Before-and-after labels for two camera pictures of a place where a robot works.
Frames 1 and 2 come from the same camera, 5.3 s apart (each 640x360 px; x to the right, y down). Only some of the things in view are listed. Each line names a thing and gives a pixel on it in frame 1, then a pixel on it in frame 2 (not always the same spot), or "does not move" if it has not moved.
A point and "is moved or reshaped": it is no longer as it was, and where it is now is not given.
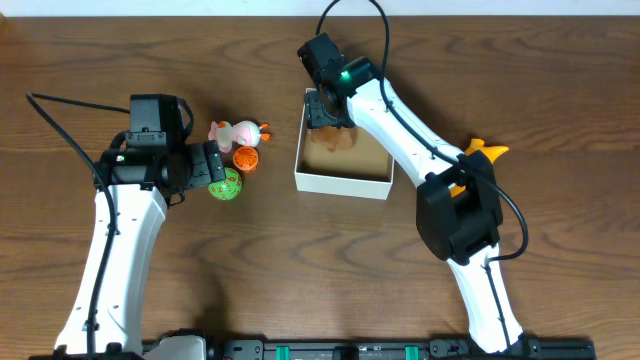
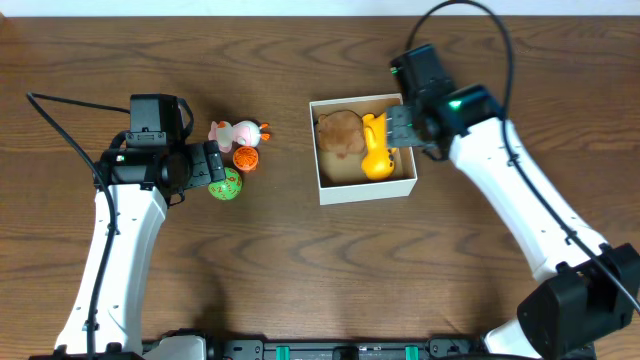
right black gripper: [314, 111] → [399, 126]
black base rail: [374, 348] does not move
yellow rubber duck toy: [475, 145] is moved or reshaped
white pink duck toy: [244, 133] does not move
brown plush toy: [334, 138] is moved or reshaped
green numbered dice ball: [229, 188] does not move
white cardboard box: [364, 171] is moved or reshaped
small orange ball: [245, 158] does not move
